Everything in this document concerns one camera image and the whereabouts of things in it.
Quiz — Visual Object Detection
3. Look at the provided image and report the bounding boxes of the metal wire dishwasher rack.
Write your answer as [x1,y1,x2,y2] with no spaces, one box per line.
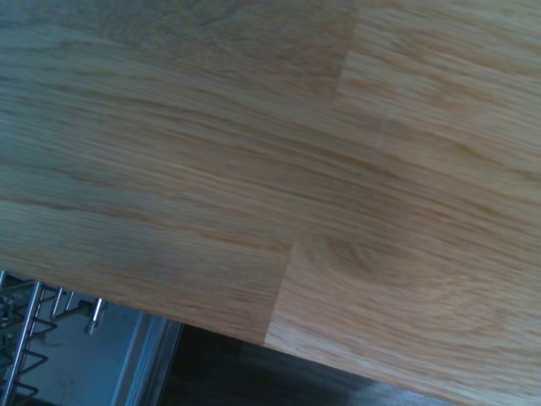
[0,270,109,406]

